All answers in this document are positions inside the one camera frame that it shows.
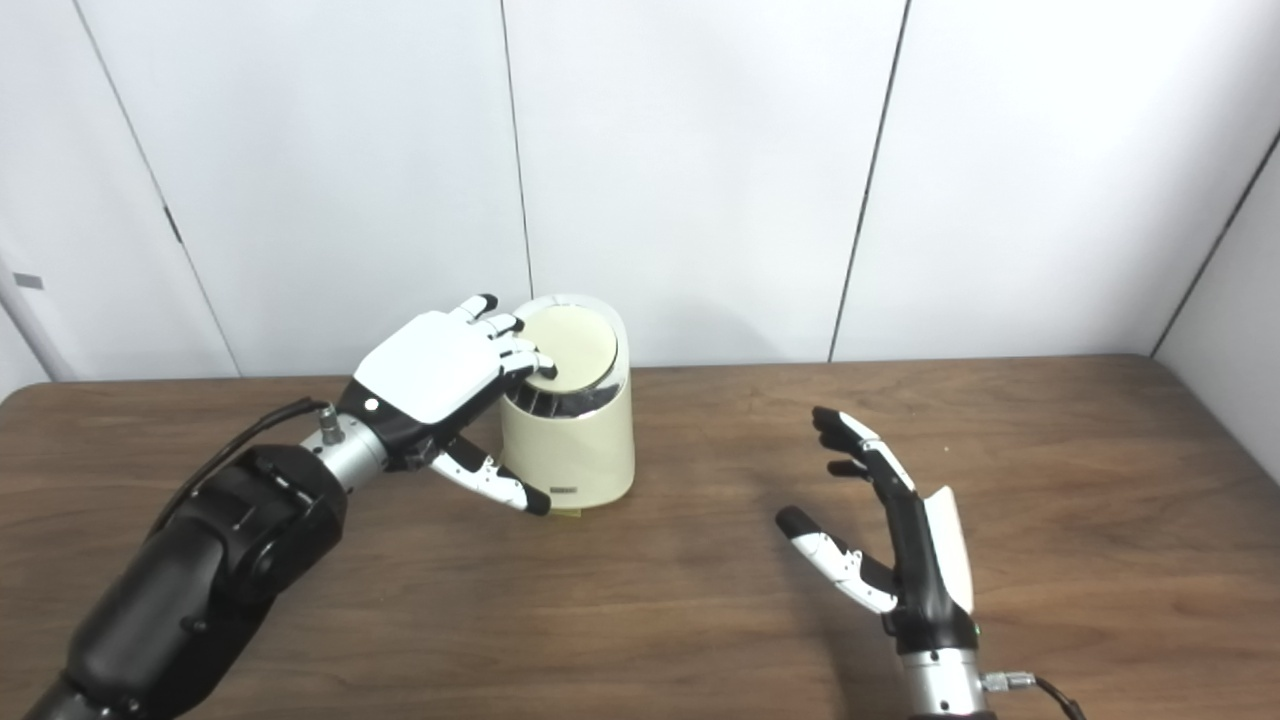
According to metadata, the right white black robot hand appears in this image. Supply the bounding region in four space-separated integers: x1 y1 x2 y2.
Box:
775 406 981 656

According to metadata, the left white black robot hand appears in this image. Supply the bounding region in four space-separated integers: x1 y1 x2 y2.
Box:
337 293 559 517

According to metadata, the cream-colored lidded bin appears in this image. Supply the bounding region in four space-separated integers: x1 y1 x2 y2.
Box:
496 293 636 511

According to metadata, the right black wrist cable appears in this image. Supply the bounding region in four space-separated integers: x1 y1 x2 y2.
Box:
982 671 1089 720

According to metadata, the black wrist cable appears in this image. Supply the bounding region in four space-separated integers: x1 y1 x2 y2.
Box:
150 398 346 536
982 671 1089 720

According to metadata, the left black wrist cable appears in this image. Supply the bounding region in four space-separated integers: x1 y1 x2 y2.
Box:
150 398 346 536

